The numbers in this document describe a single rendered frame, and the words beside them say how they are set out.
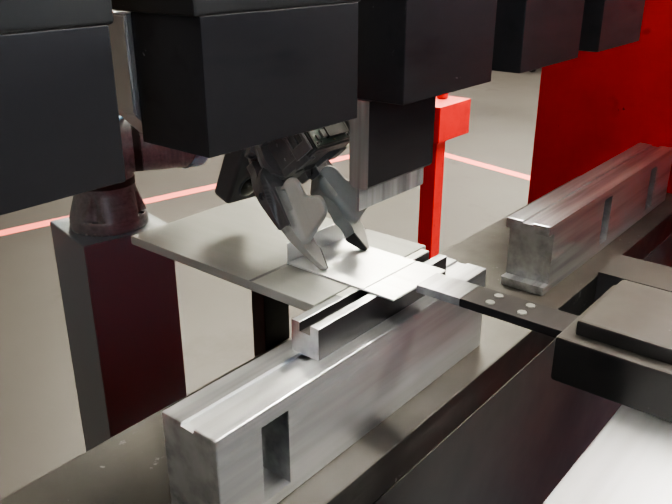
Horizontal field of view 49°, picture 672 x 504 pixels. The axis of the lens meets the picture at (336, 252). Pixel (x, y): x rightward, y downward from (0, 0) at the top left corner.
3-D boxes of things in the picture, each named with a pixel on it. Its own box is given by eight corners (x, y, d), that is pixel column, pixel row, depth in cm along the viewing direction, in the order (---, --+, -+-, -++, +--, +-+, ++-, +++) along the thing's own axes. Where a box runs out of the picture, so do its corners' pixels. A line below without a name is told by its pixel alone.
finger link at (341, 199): (395, 230, 72) (334, 157, 71) (358, 255, 76) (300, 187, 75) (408, 216, 74) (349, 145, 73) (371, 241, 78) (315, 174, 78)
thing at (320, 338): (420, 275, 78) (421, 248, 76) (445, 282, 76) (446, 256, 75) (292, 349, 63) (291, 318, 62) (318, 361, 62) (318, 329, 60)
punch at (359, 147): (413, 182, 71) (417, 82, 67) (431, 186, 70) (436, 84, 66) (349, 208, 64) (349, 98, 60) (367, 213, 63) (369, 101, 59)
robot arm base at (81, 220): (58, 221, 149) (51, 173, 145) (128, 205, 158) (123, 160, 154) (88, 242, 138) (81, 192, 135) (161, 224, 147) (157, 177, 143)
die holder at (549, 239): (631, 193, 134) (639, 142, 130) (665, 200, 130) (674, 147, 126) (499, 284, 98) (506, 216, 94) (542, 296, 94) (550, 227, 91)
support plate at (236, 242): (249, 202, 93) (249, 195, 93) (425, 253, 78) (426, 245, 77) (131, 244, 80) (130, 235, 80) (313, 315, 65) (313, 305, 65)
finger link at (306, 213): (331, 251, 66) (299, 160, 68) (294, 277, 70) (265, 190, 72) (356, 249, 68) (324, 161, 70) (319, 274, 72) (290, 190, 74)
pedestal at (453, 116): (412, 291, 298) (421, 83, 266) (466, 309, 283) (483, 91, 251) (383, 308, 283) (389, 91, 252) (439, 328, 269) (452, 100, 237)
